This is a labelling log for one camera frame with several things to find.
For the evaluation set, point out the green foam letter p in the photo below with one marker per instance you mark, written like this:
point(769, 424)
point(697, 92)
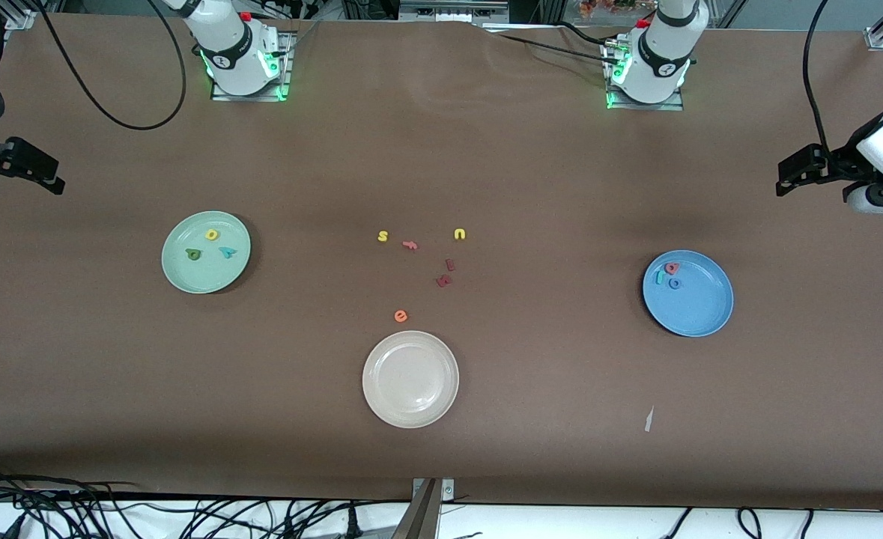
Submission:
point(189, 253)

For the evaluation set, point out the teal foam letter y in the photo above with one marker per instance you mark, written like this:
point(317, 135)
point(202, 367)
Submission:
point(228, 252)

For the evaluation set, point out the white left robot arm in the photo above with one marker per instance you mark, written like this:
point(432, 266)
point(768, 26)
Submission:
point(662, 52)

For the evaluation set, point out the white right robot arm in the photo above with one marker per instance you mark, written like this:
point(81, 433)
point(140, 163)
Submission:
point(228, 45)

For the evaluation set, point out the blue plate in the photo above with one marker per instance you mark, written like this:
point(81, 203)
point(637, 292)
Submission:
point(699, 303)

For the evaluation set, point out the light green plate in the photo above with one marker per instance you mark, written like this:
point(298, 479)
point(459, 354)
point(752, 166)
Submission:
point(209, 277)

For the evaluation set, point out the orange artificial flowers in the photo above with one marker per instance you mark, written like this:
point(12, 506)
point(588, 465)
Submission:
point(613, 7)

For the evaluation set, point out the white tape scrap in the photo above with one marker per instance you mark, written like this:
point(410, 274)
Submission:
point(648, 421)

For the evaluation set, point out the dark background equipment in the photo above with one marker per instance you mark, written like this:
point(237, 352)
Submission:
point(441, 9)

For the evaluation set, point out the cream white plate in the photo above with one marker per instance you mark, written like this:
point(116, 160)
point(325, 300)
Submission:
point(410, 379)

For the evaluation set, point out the grey support beam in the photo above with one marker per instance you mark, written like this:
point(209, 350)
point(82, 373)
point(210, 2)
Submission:
point(422, 516)

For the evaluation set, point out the metal table bracket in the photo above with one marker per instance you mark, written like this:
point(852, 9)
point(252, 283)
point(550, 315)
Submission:
point(447, 490)

